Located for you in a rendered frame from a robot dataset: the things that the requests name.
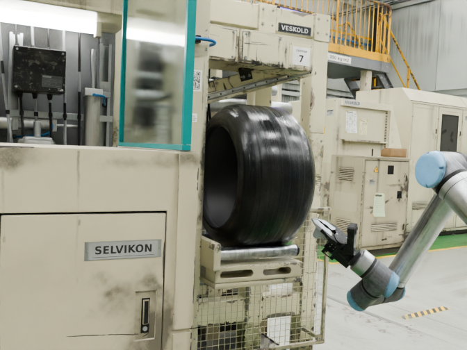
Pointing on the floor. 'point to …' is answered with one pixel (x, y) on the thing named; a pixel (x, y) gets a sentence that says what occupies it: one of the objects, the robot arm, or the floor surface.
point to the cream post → (201, 55)
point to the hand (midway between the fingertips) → (315, 219)
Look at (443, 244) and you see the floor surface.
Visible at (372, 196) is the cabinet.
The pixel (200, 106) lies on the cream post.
